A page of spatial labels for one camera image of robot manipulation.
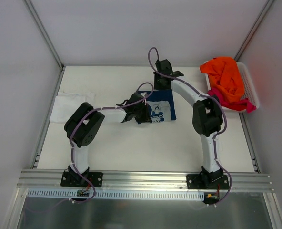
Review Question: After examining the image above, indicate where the aluminium mounting rail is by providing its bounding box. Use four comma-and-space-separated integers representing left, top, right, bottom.
17, 169, 275, 193

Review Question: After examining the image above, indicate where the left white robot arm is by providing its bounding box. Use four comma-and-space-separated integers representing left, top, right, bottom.
64, 92, 152, 186

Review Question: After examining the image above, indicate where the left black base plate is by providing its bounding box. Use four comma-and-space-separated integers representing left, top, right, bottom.
60, 171, 103, 187

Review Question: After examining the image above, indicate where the folded white t shirt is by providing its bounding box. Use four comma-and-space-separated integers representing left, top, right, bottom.
49, 92, 96, 124

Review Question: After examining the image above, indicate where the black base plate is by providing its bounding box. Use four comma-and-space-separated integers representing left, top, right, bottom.
186, 171, 230, 190
60, 171, 103, 187

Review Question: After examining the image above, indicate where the white slotted cable duct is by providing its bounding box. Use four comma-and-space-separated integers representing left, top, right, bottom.
27, 188, 204, 201

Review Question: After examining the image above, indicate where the orange t shirt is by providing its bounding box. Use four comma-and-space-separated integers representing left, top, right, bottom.
200, 57, 244, 103

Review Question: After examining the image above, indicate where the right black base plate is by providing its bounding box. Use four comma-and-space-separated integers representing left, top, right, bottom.
186, 171, 230, 190

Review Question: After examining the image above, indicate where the pink t shirt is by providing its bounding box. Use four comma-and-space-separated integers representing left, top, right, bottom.
207, 88, 257, 113

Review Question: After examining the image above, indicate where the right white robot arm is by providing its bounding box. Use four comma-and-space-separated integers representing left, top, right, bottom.
154, 59, 224, 189

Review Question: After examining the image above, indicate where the white plastic basket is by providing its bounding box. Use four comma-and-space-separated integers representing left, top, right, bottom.
204, 62, 260, 113

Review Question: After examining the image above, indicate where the blue t shirt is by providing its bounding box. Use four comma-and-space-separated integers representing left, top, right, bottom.
146, 90, 177, 123

